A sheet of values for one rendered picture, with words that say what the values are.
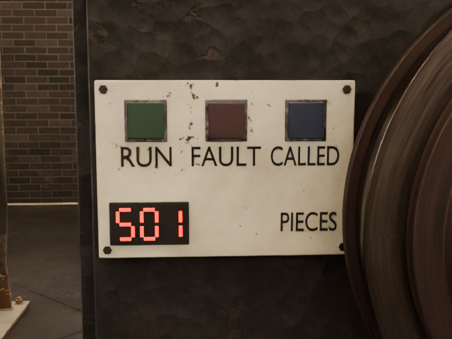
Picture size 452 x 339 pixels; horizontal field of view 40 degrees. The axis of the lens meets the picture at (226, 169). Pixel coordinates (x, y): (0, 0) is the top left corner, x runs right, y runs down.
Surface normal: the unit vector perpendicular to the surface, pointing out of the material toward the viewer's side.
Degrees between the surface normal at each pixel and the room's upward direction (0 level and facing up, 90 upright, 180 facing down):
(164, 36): 90
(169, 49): 90
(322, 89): 90
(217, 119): 90
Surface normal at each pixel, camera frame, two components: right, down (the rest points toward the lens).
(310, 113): 0.05, 0.13
